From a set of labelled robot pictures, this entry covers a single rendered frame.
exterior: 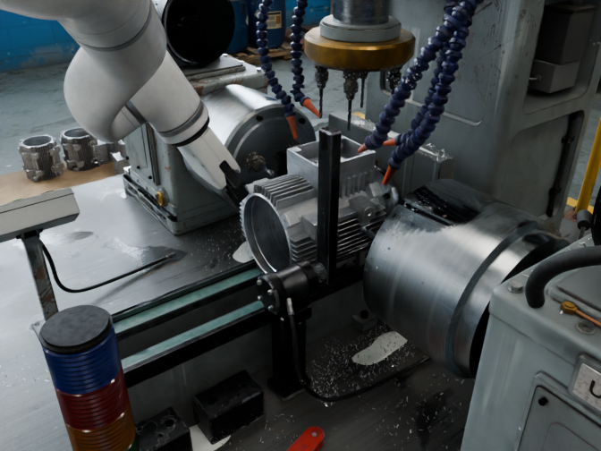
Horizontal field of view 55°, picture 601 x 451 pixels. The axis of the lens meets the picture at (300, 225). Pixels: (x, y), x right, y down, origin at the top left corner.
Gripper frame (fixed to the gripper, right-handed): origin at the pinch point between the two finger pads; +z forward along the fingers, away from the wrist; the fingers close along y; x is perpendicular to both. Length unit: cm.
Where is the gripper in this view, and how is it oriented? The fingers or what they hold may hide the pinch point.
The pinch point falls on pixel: (234, 191)
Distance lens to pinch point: 100.5
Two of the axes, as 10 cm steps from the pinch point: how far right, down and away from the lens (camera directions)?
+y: 5.9, 4.1, -6.9
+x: 7.0, -6.9, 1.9
